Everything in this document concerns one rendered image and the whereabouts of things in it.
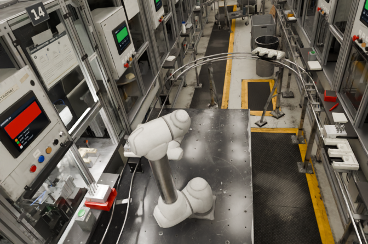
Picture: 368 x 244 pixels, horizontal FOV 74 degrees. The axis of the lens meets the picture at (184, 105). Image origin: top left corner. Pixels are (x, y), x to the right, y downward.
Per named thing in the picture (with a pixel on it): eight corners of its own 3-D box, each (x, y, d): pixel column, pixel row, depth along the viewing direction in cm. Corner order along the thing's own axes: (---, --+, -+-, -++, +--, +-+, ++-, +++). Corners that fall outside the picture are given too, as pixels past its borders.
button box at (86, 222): (90, 231, 141) (82, 220, 134) (78, 229, 143) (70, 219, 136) (97, 218, 147) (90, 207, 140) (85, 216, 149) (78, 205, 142)
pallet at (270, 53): (251, 57, 315) (252, 50, 309) (257, 53, 322) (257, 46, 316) (279, 63, 292) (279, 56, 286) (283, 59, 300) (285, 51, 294)
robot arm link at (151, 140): (195, 219, 154) (164, 238, 147) (182, 200, 167) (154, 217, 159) (173, 125, 112) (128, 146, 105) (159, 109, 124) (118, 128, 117)
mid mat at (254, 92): (281, 115, 334) (281, 115, 333) (240, 115, 347) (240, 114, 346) (274, 79, 412) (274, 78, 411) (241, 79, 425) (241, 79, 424)
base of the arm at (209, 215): (217, 192, 176) (216, 187, 173) (214, 221, 159) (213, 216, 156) (192, 189, 181) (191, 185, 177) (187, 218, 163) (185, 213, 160)
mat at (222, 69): (227, 113, 355) (227, 113, 354) (188, 113, 369) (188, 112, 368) (236, 4, 810) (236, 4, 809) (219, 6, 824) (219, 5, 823)
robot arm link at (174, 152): (160, 158, 177) (166, 142, 183) (180, 165, 174) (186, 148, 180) (157, 153, 168) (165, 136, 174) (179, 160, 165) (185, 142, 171)
